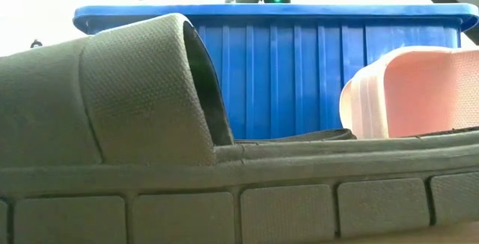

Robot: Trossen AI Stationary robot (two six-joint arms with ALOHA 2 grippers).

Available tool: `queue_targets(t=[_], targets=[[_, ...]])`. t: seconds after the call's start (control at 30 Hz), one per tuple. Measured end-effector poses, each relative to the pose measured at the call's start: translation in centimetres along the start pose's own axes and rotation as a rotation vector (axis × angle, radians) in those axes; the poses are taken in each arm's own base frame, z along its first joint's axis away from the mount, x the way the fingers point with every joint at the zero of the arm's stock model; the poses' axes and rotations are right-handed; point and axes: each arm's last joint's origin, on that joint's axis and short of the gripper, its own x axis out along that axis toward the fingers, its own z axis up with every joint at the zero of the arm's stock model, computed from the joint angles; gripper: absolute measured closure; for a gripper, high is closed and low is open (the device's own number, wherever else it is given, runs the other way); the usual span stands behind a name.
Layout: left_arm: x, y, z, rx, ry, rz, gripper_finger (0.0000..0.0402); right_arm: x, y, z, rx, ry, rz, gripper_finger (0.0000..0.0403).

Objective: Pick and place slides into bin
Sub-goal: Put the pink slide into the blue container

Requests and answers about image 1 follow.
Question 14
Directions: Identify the blue plastic bin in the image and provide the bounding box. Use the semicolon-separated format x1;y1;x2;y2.
73;3;479;141

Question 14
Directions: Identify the black foam slide sandal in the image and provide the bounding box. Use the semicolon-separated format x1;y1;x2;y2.
0;13;479;244

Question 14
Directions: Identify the pink foam slide sandal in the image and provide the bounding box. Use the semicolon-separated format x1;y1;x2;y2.
339;45;479;140

